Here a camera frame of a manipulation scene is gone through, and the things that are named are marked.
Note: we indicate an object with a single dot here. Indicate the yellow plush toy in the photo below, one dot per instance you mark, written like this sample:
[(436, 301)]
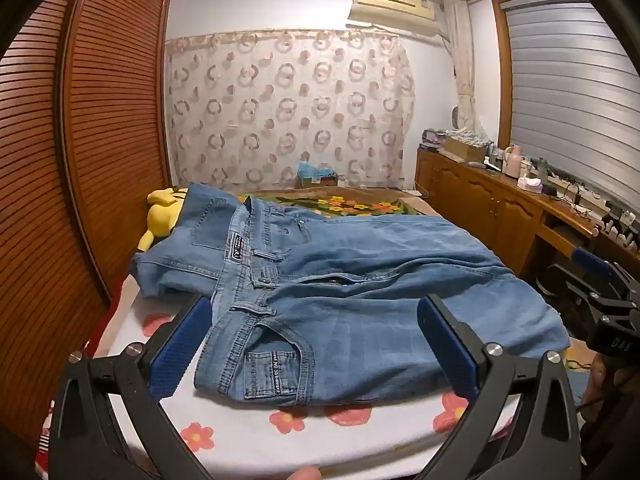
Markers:
[(162, 215)]

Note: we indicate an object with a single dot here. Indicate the tied beige window curtain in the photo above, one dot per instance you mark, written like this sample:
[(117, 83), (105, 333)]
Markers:
[(462, 60)]

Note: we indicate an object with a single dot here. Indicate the grey window blind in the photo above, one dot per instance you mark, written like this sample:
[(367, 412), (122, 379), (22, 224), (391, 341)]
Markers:
[(575, 85)]

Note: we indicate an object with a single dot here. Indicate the pink tissue box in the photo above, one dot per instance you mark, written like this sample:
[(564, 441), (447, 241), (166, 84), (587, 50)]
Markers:
[(530, 184)]

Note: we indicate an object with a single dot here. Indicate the pink thermos jug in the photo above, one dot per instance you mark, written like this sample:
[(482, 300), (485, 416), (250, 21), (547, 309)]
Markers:
[(512, 162)]

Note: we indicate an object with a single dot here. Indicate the person's right hand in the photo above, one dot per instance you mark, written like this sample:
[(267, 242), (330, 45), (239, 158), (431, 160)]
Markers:
[(595, 385)]

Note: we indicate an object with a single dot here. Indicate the person's left hand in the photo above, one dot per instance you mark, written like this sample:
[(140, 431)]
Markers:
[(300, 474)]

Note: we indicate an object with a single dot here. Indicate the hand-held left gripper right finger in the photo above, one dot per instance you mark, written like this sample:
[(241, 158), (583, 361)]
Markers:
[(452, 355)]

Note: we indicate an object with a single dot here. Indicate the blue denim pants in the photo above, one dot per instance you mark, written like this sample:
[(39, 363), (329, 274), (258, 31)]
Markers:
[(350, 285)]

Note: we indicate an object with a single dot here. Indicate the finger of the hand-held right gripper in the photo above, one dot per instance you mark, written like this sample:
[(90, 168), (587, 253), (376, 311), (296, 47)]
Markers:
[(592, 261), (570, 290)]

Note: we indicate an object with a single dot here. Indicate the wooden window frame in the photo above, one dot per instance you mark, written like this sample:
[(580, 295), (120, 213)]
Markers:
[(501, 85)]

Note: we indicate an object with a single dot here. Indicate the pink bag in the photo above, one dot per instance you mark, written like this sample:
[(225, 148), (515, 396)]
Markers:
[(432, 138)]

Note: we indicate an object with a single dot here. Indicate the wooden sideboard cabinet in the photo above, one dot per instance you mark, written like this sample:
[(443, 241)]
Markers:
[(475, 195)]

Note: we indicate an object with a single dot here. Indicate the cardboard box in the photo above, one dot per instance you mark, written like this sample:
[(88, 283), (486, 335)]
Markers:
[(465, 149)]

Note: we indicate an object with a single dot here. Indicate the beige wall air conditioner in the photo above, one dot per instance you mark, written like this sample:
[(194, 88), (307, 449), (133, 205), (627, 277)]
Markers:
[(390, 7)]

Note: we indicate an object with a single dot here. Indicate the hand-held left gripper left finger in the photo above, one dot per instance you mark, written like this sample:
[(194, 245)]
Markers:
[(180, 350)]

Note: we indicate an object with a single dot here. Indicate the green orange floral blanket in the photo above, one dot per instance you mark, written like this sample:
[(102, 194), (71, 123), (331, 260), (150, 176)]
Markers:
[(360, 205)]

